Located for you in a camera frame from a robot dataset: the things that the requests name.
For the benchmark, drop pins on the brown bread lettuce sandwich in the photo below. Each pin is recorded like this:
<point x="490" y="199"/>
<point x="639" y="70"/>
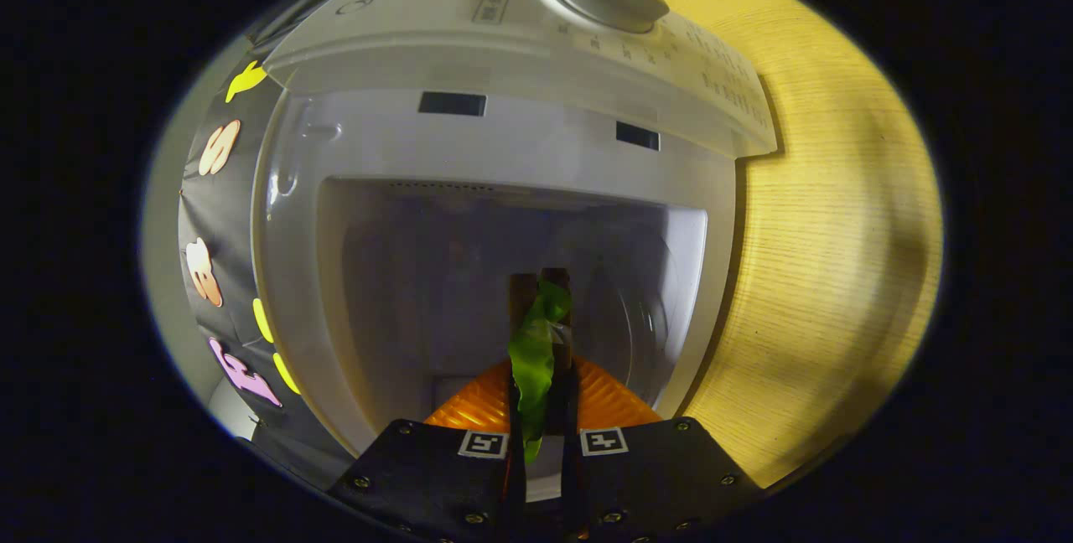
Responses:
<point x="536" y="342"/>

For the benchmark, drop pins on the white microwave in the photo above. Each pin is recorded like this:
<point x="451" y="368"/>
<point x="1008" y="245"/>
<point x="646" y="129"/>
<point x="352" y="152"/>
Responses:
<point x="503" y="141"/>

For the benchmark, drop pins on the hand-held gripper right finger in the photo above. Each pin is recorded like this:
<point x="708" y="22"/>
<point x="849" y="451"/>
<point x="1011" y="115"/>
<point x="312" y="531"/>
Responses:
<point x="654" y="476"/>

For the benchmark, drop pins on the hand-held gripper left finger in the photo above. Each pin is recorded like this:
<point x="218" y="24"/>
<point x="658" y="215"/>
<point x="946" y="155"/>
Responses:
<point x="427" y="476"/>

